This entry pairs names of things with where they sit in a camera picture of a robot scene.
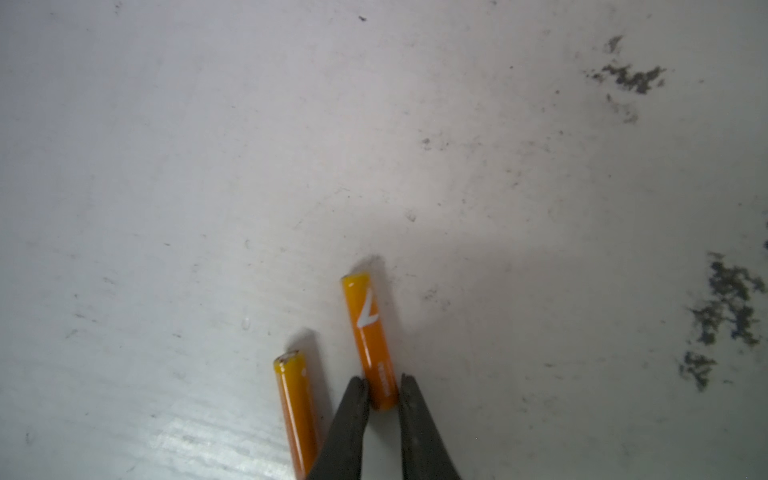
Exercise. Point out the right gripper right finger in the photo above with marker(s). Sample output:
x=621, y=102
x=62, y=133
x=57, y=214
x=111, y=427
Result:
x=423, y=452

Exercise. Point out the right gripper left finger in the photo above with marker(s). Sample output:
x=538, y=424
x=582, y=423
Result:
x=341, y=454

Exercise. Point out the orange AAA battery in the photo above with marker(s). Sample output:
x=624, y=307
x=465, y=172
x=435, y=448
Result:
x=298, y=410
x=370, y=339

